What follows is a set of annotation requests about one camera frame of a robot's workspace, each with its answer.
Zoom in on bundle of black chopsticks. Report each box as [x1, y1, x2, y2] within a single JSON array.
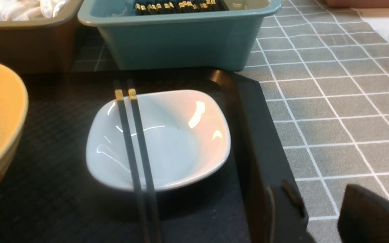
[[134, 0, 229, 16]]

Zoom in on small white square dish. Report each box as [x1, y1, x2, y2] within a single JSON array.
[[85, 90, 231, 192]]

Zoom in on pile of white spoons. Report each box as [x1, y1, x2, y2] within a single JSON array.
[[0, 0, 69, 21]]

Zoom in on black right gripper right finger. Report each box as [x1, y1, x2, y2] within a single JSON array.
[[337, 184, 389, 243]]

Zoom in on black chopstick gold tip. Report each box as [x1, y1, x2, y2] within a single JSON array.
[[127, 79, 163, 243], [113, 80, 151, 243]]

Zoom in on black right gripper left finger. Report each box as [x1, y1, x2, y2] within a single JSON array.
[[209, 70, 315, 243]]

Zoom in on brown plastic spoon bin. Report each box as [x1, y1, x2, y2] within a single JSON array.
[[0, 0, 86, 74]]

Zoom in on blue plastic chopstick bin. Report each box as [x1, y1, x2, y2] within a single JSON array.
[[78, 0, 282, 71]]

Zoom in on black plastic serving tray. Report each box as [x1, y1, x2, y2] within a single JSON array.
[[0, 68, 251, 243]]

